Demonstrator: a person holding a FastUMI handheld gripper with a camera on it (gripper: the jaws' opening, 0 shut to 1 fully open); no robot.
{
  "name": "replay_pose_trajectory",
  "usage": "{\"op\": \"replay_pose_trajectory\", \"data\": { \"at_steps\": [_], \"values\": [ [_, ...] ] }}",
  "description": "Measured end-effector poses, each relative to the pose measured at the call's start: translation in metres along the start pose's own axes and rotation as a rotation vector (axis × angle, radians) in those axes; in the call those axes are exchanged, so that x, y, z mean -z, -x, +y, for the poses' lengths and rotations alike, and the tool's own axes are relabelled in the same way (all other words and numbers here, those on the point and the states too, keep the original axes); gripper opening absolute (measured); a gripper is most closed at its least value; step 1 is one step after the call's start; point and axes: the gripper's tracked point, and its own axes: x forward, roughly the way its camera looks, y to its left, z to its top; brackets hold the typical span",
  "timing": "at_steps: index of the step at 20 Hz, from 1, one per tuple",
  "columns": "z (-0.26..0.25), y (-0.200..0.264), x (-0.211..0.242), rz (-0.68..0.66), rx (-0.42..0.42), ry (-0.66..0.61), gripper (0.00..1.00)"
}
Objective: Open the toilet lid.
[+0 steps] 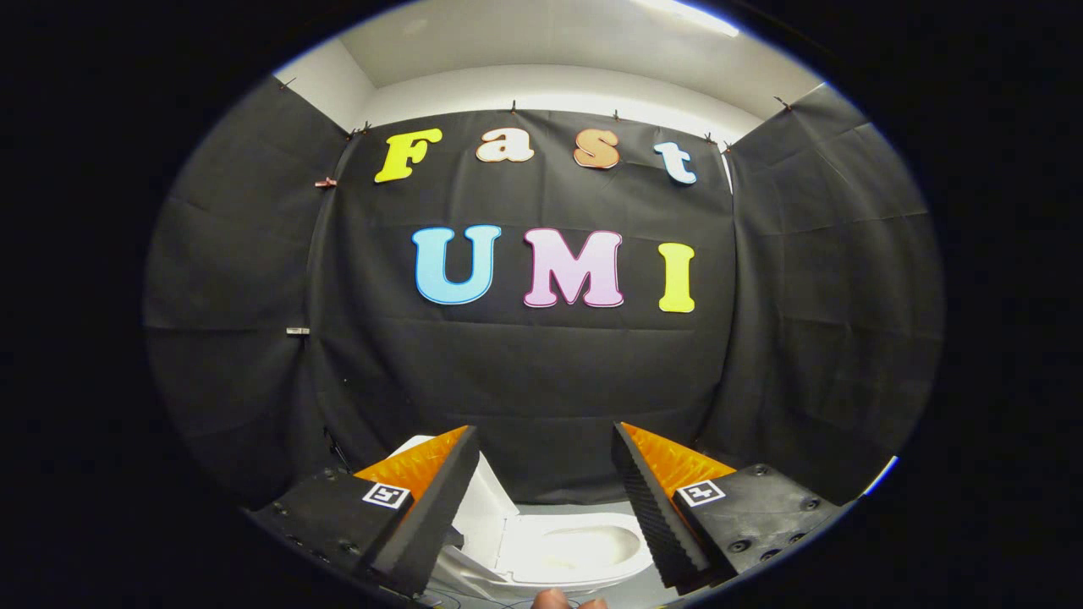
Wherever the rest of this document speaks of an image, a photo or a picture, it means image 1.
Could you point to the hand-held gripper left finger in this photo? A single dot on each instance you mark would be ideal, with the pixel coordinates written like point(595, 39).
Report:
point(440, 507)

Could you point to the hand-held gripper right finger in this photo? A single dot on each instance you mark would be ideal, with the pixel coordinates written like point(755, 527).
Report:
point(647, 507)

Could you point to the white ceramic toilet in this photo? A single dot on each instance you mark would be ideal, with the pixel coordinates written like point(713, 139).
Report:
point(584, 545)

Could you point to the white toilet seat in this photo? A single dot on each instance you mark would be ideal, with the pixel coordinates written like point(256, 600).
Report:
point(512, 551)

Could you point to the black backdrop cloth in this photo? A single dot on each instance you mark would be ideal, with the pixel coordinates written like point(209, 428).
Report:
point(541, 381)

